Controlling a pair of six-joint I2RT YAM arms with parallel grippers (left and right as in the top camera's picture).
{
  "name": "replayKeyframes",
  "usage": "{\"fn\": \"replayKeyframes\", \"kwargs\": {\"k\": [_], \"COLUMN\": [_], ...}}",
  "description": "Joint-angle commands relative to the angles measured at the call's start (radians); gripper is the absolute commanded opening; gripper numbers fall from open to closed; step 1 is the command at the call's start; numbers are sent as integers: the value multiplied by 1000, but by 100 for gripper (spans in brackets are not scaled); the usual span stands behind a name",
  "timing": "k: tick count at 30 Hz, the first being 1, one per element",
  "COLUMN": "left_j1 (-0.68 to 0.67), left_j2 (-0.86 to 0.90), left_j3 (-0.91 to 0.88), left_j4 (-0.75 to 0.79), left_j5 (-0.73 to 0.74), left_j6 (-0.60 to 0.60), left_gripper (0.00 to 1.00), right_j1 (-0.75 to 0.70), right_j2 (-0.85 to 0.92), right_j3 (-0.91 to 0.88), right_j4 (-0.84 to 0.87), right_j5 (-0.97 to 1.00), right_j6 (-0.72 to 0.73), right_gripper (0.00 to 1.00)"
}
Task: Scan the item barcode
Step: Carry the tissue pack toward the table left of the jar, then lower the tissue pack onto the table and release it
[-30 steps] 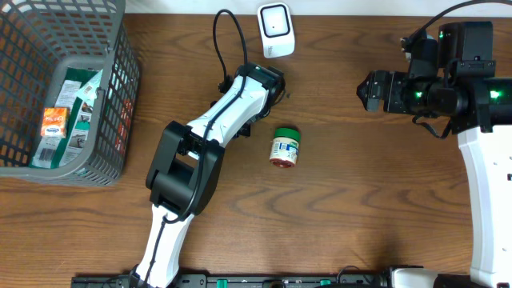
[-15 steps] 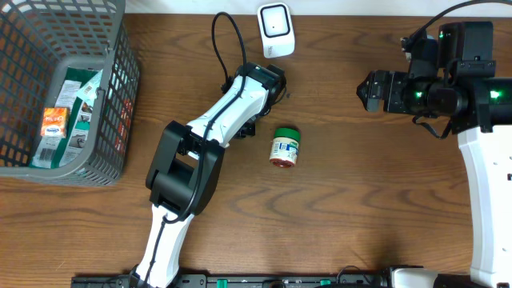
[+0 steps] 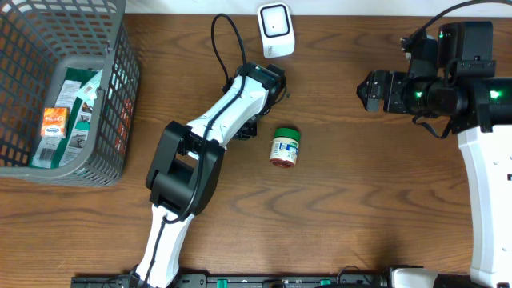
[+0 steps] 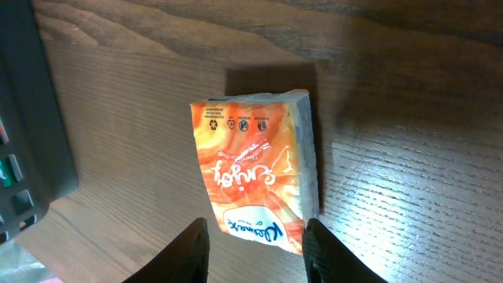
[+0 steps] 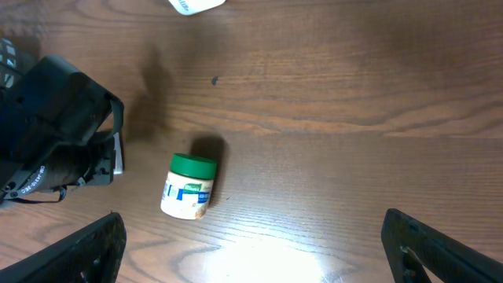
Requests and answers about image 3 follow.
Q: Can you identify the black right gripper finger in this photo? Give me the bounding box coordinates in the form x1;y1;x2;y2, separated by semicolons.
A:
357;92;368;109
356;76;370;94

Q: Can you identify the green lid spice jar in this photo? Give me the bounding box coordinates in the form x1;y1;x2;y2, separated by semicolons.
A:
270;127;301;168

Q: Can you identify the orange small carton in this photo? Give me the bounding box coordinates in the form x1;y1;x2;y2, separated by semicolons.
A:
40;107;70;138

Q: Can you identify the green 3M glove package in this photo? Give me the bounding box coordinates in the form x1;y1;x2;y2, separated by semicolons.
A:
29;68;102;169

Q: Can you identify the mint green wipes pack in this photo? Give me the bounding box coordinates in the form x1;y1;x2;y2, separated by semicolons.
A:
74;70;103;106

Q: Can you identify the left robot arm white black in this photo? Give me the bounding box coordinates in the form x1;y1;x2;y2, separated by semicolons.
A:
129;62;286;287

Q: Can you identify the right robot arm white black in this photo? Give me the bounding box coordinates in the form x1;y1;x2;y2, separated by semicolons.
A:
356;22;511;287

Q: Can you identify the white barcode scanner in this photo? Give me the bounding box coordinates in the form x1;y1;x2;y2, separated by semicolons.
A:
257;2;295;58

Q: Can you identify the grey plastic mesh basket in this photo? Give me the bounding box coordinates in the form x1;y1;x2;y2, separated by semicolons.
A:
1;0;140;186

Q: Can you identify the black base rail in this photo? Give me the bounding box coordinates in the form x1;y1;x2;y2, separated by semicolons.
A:
70;273;391;288

